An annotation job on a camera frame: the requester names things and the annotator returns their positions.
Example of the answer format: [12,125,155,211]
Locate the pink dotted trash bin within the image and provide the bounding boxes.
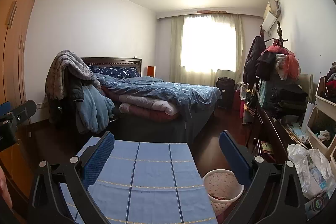
[202,169,244,223]

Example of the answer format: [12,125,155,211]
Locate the left hand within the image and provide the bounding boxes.
[0,167,13,209]

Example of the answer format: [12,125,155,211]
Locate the dark wooden dresser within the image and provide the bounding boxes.
[246,103,297,164]

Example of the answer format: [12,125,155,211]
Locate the blue checked tablecloth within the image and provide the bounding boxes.
[59,136,219,224]

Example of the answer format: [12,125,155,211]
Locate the light blue fleece blanket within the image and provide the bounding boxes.
[76,85,114,134]

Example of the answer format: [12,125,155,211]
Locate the black suitcase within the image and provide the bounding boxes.
[216,77,236,109]

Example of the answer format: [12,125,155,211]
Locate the blue floral duvet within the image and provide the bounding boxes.
[95,73,222,120]

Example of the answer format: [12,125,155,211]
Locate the pink and red comforter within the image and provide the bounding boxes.
[101,86,180,123]

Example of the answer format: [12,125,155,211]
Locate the white plastic bag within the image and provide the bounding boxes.
[287,144,335,200]

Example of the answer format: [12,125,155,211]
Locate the beige storage bins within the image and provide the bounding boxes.
[306,77,335,161]

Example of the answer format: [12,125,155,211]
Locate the star pattern pillow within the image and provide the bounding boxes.
[88,65,141,79]

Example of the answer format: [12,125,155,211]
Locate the red garment pile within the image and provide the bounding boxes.
[261,46,301,81]

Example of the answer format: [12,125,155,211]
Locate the orange bedside cabinet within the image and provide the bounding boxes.
[147,66,155,77]

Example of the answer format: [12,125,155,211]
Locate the window curtain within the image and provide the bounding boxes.
[169,14,244,86]

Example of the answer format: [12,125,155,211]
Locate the black hanging jacket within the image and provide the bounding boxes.
[243,36,266,85]

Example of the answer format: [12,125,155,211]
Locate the wooden wardrobe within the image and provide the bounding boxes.
[1,0,35,197]

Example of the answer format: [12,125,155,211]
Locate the white air conditioner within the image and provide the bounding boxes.
[262,0,281,32]

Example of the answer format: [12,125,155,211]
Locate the bed with dark frame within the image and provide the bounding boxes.
[83,57,222,145]

